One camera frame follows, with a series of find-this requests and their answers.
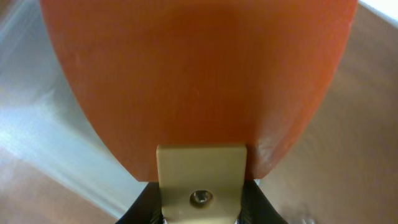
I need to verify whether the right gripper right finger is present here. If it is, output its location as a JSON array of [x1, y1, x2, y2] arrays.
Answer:
[[238, 180, 287, 224]]

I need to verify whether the clear plastic container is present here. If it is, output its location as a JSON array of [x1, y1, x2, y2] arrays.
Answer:
[[1, 1, 144, 218]]

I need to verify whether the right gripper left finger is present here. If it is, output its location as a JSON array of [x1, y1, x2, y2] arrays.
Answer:
[[116, 182, 163, 224]]

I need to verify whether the orange scraper wooden handle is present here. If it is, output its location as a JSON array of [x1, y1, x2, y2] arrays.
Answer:
[[39, 0, 359, 224]]

